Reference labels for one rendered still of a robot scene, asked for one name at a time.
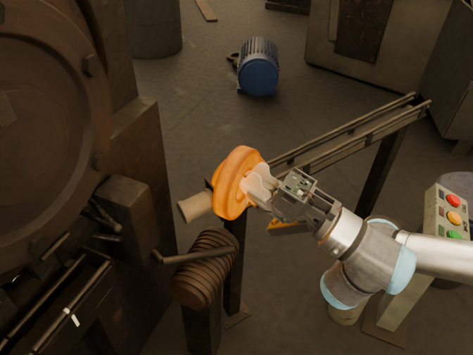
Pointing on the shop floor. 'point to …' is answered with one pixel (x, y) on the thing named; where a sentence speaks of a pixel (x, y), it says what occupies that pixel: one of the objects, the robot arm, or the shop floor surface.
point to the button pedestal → (400, 311)
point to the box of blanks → (452, 79)
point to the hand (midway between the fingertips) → (238, 176)
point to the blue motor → (258, 67)
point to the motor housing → (203, 290)
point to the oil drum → (153, 27)
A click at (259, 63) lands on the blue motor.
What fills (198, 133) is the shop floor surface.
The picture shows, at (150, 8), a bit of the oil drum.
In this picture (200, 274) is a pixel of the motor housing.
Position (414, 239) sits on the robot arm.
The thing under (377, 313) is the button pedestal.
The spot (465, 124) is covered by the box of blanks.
